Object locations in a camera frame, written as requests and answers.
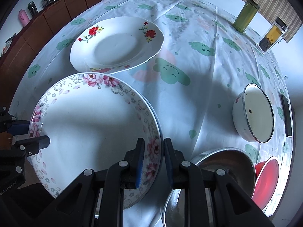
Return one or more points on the white enamel bowl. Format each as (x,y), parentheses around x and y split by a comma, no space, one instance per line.
(258,113)

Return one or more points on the black smartphone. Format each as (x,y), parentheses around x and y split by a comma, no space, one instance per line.
(286,115)

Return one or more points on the glass tea bottle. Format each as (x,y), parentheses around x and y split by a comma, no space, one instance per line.
(272,36)

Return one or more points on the pink thermos flask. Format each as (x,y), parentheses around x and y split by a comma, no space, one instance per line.
(24,18)

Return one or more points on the brown wooden cabinet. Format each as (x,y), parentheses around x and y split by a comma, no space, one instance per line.
(35,35)

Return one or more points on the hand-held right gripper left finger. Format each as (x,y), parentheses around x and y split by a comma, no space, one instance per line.
(140,163)

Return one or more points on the green thermos bottle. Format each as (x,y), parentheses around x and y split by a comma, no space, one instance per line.
(245,16)

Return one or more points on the cloud print tablecloth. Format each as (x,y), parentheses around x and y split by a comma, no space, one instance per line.
(189,99)

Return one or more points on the pink flower rimmed plate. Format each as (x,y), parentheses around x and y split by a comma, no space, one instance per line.
(90,123)

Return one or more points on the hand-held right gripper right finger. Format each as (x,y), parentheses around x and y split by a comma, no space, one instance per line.
(169,163)

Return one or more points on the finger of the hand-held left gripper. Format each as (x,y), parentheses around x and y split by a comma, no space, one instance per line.
(40,143)
(20,127)

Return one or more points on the stainless steel bowl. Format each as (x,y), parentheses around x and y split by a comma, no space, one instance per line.
(236,163)

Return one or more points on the red plastic bowl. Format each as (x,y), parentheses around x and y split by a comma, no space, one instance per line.
(267,182)

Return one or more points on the dark drinking bottle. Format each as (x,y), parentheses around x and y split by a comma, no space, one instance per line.
(32,9)

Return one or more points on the bamboo slat mat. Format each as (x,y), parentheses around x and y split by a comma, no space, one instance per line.
(272,0)

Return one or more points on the red flower white plate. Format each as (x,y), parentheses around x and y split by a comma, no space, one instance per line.
(113,45)

